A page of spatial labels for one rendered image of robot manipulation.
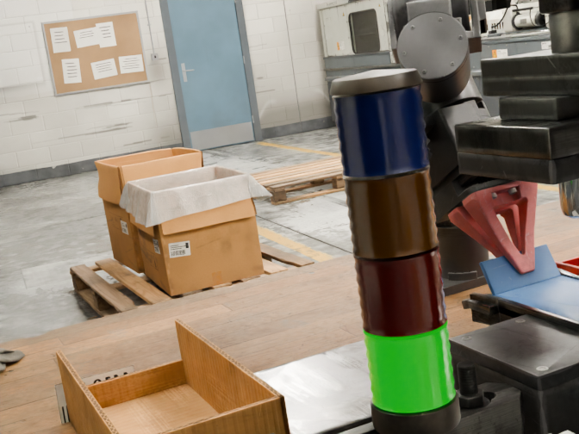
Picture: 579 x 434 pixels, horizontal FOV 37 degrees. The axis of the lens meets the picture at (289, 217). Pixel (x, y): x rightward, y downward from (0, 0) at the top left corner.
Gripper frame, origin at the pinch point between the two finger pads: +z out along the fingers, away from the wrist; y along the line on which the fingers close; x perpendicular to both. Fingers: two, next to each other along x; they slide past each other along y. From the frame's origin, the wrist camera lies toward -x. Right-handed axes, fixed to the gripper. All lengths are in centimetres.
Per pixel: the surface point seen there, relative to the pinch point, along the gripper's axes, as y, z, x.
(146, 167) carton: -353, -165, 75
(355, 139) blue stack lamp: 31.1, -1.9, -28.7
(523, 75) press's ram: 16.4, -9.8, -5.7
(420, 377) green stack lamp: 26.7, 7.8, -27.7
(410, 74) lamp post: 33.0, -3.4, -26.2
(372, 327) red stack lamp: 26.6, 5.1, -28.9
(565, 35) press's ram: 19.2, -10.8, -3.5
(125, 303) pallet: -336, -92, 39
